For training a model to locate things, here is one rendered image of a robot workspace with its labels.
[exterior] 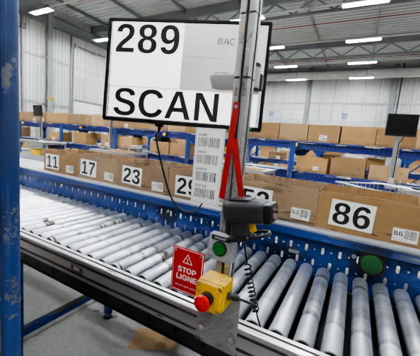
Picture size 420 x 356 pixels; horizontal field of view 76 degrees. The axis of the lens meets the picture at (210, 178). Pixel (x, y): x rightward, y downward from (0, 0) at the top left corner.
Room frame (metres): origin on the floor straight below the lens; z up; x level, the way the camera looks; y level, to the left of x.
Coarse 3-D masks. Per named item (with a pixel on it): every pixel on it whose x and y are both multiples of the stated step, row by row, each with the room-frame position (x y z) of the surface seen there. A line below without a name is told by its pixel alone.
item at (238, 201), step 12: (228, 204) 0.60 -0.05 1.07; (240, 204) 0.59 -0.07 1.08; (252, 204) 0.58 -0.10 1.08; (264, 204) 0.57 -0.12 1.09; (276, 204) 0.60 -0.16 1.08; (228, 216) 0.60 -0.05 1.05; (240, 216) 0.58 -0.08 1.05; (252, 216) 0.57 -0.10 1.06; (264, 216) 0.56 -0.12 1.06; (276, 216) 0.59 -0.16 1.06; (240, 228) 0.60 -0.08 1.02; (252, 228) 0.60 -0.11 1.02; (228, 240) 0.60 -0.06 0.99; (240, 240) 0.59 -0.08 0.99
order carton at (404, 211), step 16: (320, 192) 1.12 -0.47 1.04; (336, 192) 1.10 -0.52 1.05; (352, 192) 1.32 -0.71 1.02; (368, 192) 1.29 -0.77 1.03; (384, 192) 1.26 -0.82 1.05; (320, 208) 1.12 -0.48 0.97; (384, 208) 1.01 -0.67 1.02; (400, 208) 0.99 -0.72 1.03; (416, 208) 0.97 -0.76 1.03; (320, 224) 1.12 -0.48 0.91; (384, 224) 1.01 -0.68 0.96; (400, 224) 0.99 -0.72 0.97; (416, 224) 0.97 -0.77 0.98; (384, 240) 1.01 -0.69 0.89
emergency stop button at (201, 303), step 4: (200, 296) 0.58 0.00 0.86; (204, 296) 0.58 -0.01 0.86; (196, 300) 0.58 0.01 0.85; (200, 300) 0.57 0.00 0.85; (204, 300) 0.57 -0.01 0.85; (208, 300) 0.57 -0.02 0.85; (196, 304) 0.58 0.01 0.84; (200, 304) 0.57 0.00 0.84; (204, 304) 0.57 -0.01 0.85; (208, 304) 0.57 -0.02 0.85; (196, 308) 0.58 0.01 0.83; (200, 308) 0.57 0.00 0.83; (204, 308) 0.57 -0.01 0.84; (208, 308) 0.57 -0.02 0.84
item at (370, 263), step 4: (364, 256) 0.97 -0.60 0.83; (368, 256) 0.96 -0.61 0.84; (372, 256) 0.96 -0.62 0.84; (364, 260) 0.97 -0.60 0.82; (368, 260) 0.96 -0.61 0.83; (372, 260) 0.95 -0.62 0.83; (376, 260) 0.95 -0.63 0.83; (364, 264) 0.96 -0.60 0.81; (368, 264) 0.96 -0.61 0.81; (372, 264) 0.95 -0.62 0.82; (376, 264) 0.95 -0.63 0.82; (380, 264) 0.94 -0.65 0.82; (364, 268) 0.96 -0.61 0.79; (368, 268) 0.96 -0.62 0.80; (372, 268) 0.95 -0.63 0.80; (376, 268) 0.95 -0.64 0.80; (380, 268) 0.94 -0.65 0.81; (368, 272) 0.96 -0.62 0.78; (372, 272) 0.95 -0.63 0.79; (376, 272) 0.95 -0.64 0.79
